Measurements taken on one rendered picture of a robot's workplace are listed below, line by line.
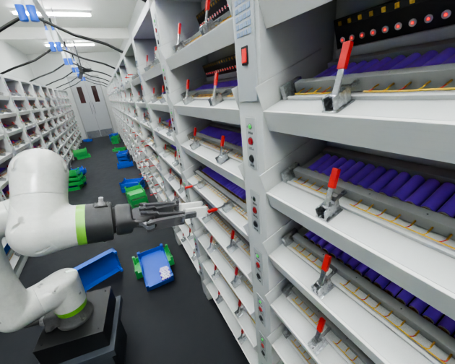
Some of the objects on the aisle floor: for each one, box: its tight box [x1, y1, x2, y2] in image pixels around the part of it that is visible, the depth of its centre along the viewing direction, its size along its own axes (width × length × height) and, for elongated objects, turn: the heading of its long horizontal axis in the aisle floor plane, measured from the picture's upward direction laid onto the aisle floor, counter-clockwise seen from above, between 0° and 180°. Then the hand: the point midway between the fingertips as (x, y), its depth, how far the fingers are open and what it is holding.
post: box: [149, 0, 214, 300], centre depth 129 cm, size 20×9×170 cm, turn 131°
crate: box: [137, 243, 174, 292], centre depth 177 cm, size 30×20×8 cm
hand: (193, 209), depth 65 cm, fingers open, 3 cm apart
